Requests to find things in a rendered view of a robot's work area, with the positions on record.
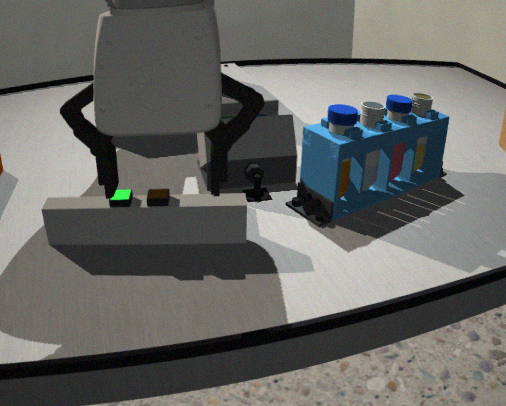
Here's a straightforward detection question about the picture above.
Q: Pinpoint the blue tube rack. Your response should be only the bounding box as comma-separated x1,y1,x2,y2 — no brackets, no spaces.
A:
300,106,449,221

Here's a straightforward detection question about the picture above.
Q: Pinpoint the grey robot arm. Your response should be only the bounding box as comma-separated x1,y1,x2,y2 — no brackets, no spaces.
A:
105,0,215,9

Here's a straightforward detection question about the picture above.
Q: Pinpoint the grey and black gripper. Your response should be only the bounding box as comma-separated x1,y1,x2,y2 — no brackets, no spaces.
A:
60,1,265,199

